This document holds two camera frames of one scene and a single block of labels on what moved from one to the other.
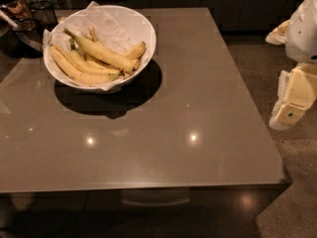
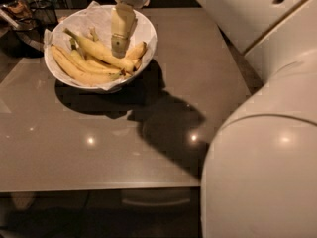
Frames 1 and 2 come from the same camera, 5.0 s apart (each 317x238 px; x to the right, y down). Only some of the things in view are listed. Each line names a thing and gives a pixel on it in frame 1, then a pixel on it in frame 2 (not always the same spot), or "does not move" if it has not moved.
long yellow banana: [101, 54] does not move
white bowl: [104, 48] does not move
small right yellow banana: [138, 51] does not move
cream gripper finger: [296, 91] -> [123, 23]
